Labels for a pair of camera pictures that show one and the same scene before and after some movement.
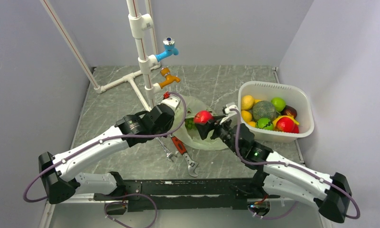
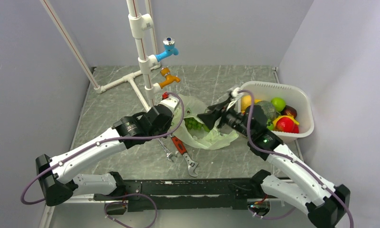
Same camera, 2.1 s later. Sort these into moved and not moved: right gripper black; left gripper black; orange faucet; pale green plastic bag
Moved: right gripper black
Not moved: pale green plastic bag; left gripper black; orange faucet
